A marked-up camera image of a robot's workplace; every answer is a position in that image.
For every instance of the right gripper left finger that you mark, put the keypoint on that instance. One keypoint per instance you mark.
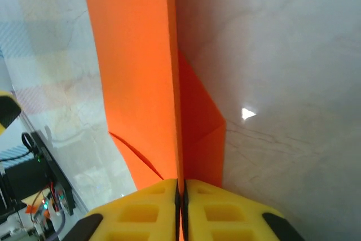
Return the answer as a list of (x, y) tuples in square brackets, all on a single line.
[(138, 218)]

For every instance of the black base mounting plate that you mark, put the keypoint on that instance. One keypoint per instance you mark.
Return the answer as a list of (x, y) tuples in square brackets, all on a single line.
[(50, 170)]

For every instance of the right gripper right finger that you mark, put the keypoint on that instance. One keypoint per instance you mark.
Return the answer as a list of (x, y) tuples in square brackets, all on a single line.
[(225, 218)]

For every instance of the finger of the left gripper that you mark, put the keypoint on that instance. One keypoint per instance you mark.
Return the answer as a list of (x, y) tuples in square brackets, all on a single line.
[(8, 111)]

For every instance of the circuit board with green light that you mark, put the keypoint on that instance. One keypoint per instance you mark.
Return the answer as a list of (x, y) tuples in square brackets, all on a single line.
[(42, 207)]

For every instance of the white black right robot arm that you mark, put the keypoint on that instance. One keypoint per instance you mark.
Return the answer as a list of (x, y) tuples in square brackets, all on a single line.
[(22, 179)]

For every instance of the orange paper sheet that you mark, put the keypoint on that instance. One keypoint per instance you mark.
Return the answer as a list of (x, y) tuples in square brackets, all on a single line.
[(135, 69)]

